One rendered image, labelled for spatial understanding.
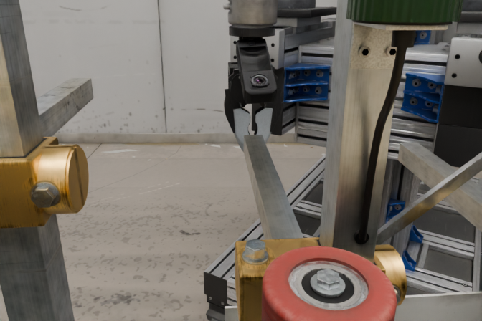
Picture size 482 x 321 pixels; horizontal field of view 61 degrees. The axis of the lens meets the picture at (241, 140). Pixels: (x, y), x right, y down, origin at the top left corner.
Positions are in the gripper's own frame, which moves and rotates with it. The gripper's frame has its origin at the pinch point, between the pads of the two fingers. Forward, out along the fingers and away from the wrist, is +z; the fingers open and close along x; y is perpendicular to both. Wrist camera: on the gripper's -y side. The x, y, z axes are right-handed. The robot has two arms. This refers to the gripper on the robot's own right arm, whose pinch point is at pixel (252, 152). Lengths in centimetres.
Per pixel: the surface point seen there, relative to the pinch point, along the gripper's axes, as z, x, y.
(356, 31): -22.3, -2.5, -36.4
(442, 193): -6.4, -15.5, -28.4
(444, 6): -24.0, -4.8, -42.0
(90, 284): 83, 55, 74
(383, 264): -4.0, -6.7, -35.7
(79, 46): 10, 97, 240
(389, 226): -4.0, -9.7, -30.1
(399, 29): -22.9, -3.0, -41.0
